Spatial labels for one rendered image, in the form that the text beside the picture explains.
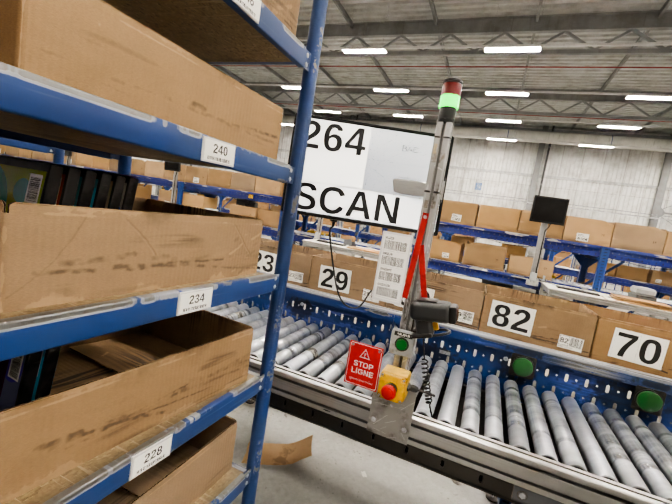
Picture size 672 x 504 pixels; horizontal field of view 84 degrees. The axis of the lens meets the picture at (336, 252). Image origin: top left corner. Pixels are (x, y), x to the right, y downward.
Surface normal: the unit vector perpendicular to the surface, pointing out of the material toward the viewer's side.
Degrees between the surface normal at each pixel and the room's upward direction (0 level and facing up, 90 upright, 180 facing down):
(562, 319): 90
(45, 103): 90
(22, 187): 82
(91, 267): 91
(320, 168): 86
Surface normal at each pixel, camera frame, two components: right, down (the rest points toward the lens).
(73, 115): 0.91, 0.18
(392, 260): -0.38, 0.04
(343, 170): -0.04, 0.04
